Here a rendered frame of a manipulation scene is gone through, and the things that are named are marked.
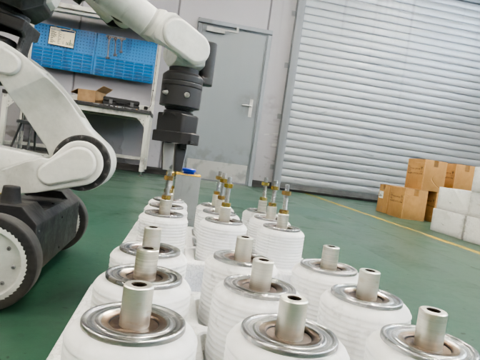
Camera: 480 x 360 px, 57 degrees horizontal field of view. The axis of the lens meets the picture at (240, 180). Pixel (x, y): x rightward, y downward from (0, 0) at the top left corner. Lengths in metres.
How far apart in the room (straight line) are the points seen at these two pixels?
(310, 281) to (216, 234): 0.31
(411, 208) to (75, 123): 3.80
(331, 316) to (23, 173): 0.90
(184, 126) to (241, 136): 5.13
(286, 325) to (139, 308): 0.11
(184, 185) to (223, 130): 4.81
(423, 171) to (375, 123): 2.12
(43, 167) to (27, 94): 0.18
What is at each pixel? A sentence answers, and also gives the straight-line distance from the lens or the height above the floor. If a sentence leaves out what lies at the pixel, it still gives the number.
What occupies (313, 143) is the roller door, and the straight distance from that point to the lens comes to 6.26.
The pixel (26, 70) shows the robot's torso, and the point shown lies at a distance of 1.22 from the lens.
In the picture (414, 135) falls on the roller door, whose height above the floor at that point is 1.02.
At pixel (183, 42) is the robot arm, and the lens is 0.95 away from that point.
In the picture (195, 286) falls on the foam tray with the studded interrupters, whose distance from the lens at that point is 0.83.
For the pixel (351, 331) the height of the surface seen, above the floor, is 0.23.
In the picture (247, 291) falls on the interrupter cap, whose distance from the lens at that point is 0.45.
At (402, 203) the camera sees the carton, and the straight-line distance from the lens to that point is 4.57.
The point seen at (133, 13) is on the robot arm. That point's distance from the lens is 0.96.
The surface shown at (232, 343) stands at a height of 0.25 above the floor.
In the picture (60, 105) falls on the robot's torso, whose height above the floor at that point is 0.45.
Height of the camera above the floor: 0.38
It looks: 3 degrees down
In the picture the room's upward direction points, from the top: 8 degrees clockwise
